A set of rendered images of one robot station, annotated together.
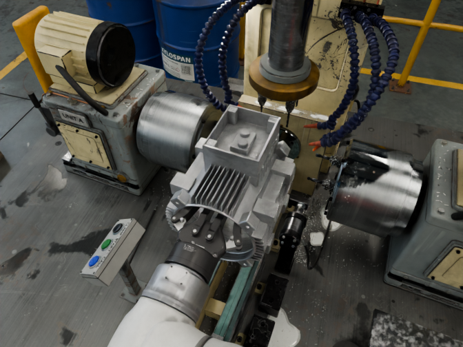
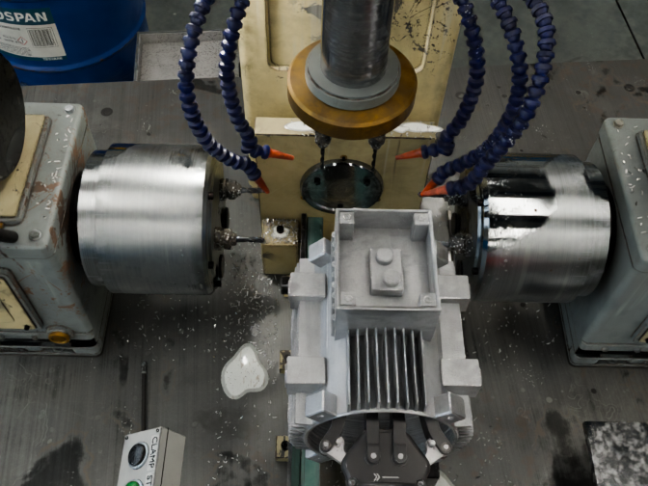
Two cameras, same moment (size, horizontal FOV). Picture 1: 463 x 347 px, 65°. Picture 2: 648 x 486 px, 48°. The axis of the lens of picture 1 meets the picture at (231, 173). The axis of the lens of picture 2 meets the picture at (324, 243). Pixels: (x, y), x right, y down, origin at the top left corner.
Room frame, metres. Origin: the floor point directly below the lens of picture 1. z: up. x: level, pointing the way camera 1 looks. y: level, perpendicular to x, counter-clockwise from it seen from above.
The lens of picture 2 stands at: (0.13, 0.20, 2.05)
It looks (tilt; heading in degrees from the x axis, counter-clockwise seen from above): 56 degrees down; 336
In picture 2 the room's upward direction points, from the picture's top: 3 degrees clockwise
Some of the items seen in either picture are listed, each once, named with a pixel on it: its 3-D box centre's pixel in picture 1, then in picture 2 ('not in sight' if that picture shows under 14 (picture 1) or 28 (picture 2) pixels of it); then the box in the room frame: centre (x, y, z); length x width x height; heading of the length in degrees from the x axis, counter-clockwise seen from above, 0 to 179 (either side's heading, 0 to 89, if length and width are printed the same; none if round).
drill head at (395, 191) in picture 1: (379, 191); (539, 228); (0.64, -0.43, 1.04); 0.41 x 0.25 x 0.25; 68
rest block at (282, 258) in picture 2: not in sight; (281, 245); (0.88, -0.04, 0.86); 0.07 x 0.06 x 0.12; 68
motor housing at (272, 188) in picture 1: (233, 194); (376, 352); (0.43, 0.00, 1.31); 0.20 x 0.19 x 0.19; 158
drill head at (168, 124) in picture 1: (169, 129); (130, 218); (0.91, 0.21, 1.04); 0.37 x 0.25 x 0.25; 68
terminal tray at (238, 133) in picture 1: (242, 145); (383, 276); (0.47, -0.02, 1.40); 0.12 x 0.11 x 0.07; 158
